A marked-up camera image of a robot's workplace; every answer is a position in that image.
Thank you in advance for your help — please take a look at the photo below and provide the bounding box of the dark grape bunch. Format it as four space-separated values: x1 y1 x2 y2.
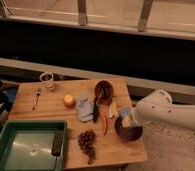
78 130 96 165

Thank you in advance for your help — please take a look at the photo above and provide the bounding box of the yellow banana piece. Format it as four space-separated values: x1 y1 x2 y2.
109 100 119 118

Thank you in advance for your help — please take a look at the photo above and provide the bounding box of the dark brush in tray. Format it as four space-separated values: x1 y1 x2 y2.
51 130 63 156

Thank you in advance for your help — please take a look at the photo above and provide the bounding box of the clear glass cup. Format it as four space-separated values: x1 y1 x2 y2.
39 72 55 91

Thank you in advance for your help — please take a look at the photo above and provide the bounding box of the grey blue cloth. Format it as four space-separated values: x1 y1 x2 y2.
76 95 93 122

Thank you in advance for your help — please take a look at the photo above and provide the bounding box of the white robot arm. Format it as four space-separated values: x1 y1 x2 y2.
120 90 195 130

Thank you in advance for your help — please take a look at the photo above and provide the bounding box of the wooden table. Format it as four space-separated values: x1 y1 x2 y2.
8 80 147 170

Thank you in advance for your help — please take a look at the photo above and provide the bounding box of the metal fork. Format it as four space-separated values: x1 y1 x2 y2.
32 87 42 110

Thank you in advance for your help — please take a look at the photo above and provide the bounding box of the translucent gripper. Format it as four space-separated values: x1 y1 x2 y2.
120 107 141 127

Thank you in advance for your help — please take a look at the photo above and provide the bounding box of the yellow orange fruit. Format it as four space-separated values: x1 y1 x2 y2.
63 94 75 108

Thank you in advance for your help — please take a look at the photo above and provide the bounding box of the green plastic tray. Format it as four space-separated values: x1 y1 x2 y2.
0 120 67 171

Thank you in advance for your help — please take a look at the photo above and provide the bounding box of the yellow sponge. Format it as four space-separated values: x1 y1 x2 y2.
122 118 132 128

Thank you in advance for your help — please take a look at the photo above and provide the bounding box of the purple bowl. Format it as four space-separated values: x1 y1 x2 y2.
114 117 143 141

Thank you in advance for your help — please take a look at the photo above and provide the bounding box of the orange carrot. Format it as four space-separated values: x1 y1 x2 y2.
100 112 108 136

